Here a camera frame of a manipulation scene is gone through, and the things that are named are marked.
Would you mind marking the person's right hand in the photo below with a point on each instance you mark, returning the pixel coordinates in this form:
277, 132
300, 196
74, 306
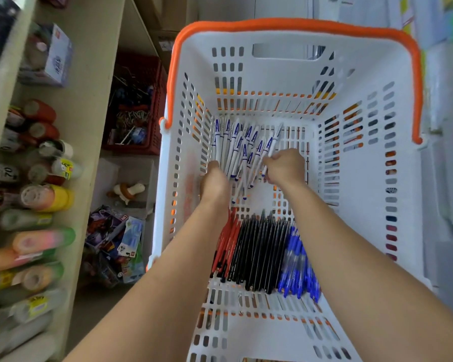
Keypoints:
287, 167

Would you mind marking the person's left hand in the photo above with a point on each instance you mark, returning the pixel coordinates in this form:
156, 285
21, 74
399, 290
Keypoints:
215, 186

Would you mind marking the person's left fingers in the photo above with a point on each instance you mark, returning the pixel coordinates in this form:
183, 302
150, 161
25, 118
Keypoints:
212, 166

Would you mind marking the person's right fingers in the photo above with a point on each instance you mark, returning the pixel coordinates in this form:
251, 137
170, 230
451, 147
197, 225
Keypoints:
271, 163

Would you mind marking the white ballpoint pen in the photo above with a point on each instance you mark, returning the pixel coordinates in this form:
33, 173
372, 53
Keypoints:
274, 141

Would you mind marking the bunch of white blue-print pens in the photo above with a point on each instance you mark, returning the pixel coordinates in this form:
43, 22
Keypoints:
234, 146

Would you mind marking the person's right forearm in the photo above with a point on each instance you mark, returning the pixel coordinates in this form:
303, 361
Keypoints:
362, 267

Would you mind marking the person's left forearm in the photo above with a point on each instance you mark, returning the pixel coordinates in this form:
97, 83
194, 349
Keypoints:
166, 282

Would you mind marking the row of red pens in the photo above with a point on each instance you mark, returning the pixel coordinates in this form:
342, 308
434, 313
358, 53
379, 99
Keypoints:
226, 241

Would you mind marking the white and brown toy figure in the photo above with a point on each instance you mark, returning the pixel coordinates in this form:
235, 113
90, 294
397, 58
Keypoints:
126, 191

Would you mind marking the row of black pens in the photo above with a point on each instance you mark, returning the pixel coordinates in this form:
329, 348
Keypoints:
256, 252

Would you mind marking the red plastic crate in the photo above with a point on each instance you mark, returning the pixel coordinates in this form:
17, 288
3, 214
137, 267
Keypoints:
136, 105

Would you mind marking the clear plastic bin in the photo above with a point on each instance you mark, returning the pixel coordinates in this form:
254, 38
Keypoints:
105, 173

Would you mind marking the pile of blue pens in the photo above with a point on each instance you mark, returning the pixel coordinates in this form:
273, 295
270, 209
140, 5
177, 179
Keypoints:
298, 267

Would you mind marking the light blue toy box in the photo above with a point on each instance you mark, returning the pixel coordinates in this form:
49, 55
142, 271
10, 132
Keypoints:
130, 237

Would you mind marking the purple toy box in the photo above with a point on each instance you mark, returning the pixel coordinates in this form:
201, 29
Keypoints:
105, 224

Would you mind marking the brown cardboard box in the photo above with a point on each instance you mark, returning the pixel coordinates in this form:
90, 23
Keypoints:
166, 45

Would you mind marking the white plastic shopping basket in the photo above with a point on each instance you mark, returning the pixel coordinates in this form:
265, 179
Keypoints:
366, 71

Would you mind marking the beige shelf unit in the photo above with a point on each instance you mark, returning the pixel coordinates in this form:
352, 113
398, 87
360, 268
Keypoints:
87, 90

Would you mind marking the stack of white storage bins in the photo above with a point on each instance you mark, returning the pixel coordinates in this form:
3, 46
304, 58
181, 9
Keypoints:
447, 146

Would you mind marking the row of coloured paper rolls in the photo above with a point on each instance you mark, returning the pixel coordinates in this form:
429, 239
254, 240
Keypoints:
34, 222

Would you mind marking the white and blue carton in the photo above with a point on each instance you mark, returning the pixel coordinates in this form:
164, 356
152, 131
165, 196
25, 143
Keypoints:
49, 56

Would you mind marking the dark packaged item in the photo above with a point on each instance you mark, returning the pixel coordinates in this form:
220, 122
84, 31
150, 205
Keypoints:
0, 22

